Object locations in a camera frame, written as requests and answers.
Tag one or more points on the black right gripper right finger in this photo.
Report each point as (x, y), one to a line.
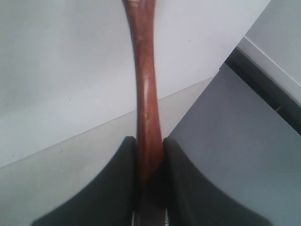
(194, 201)

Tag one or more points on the brown wooden spoon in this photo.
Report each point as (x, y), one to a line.
(150, 153)

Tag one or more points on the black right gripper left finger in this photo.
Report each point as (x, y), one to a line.
(108, 200)

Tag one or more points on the white cabinet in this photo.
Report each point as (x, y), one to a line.
(268, 59)

